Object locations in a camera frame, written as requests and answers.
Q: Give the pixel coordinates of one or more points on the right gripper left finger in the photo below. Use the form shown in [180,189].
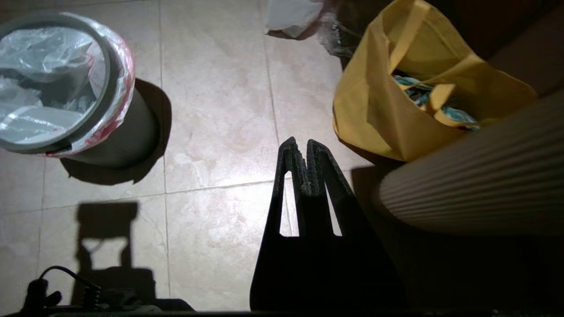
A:
[286,273]

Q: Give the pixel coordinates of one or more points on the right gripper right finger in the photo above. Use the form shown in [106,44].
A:
[361,273]

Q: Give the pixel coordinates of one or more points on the teal patterned packet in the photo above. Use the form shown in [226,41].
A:
[418,90]

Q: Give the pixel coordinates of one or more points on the crumpled clear plastic wrap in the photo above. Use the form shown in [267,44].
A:
[335,39]

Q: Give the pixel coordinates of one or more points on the ribbed beige cushion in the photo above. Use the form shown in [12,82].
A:
[484,176]

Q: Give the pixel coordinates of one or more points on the used white bin liner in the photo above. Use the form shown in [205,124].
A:
[291,15]

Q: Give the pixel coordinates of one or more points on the black trash bin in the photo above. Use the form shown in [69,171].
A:
[132,132]

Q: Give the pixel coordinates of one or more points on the clear red-print plastic bag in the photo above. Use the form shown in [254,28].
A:
[125,79]

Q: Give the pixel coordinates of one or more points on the yellow tote bag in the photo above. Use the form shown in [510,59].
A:
[374,110]

